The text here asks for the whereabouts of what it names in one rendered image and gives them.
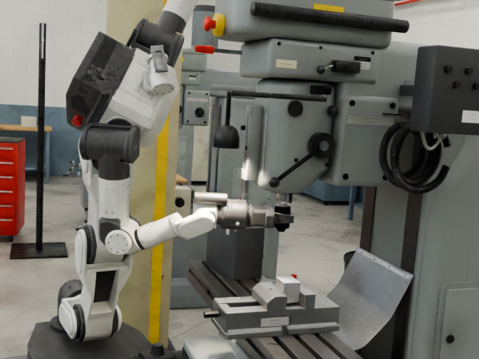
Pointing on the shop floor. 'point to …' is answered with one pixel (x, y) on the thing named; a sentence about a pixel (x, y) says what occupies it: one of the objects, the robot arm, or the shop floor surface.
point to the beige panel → (149, 194)
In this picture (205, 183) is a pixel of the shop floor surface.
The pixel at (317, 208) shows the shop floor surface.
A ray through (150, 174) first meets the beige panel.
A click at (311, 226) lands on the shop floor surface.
